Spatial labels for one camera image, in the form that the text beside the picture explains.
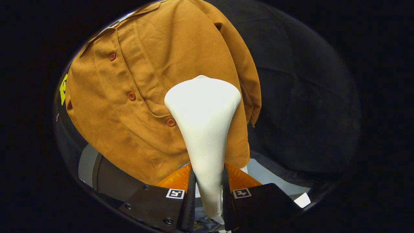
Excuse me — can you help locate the black backdrop cloth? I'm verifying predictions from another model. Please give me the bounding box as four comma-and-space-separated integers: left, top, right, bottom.
53, 0, 362, 194

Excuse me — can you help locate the orange button-up shirt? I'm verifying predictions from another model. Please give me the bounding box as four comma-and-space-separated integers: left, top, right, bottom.
65, 0, 262, 186

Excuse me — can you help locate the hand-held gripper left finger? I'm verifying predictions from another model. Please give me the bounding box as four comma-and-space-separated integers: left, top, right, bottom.
118, 163, 197, 233

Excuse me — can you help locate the bundle of cables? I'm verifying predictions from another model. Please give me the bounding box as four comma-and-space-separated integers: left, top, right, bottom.
194, 212, 227, 233

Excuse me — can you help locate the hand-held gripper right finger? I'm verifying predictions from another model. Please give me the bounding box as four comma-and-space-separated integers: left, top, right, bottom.
223, 163, 303, 231

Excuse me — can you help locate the white garment steamer head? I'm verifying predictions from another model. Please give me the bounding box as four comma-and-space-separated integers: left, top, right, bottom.
164, 75, 242, 224

